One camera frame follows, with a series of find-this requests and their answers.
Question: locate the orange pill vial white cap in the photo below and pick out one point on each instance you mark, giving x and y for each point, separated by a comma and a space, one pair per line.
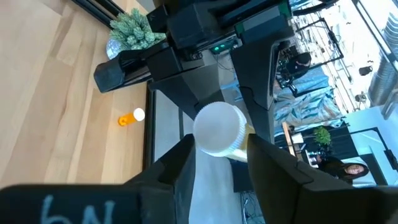
130, 117

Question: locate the person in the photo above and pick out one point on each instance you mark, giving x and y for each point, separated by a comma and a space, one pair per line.
348, 169
298, 65

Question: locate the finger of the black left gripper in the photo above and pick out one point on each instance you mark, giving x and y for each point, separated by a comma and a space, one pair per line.
189, 90
255, 87

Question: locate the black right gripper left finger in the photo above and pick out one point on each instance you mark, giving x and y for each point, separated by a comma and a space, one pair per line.
174, 174

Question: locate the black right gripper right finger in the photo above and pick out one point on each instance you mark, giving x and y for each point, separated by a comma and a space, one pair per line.
280, 186

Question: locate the yellow pill vial white cap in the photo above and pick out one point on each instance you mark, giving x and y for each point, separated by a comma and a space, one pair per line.
220, 130

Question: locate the patterned blue-green cloth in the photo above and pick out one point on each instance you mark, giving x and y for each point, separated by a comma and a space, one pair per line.
308, 102

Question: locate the green succulent in patterned pot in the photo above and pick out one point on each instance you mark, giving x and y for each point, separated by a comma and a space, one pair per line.
133, 31

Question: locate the small green plant white pot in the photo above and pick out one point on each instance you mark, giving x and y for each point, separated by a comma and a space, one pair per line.
321, 136

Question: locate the black aluminium table frame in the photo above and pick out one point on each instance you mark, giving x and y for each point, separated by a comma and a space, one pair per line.
99, 12

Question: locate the silver ribbed ceiling duct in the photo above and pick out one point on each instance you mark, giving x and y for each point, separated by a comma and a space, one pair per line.
382, 77

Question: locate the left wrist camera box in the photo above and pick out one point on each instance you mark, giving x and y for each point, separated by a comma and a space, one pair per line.
199, 25

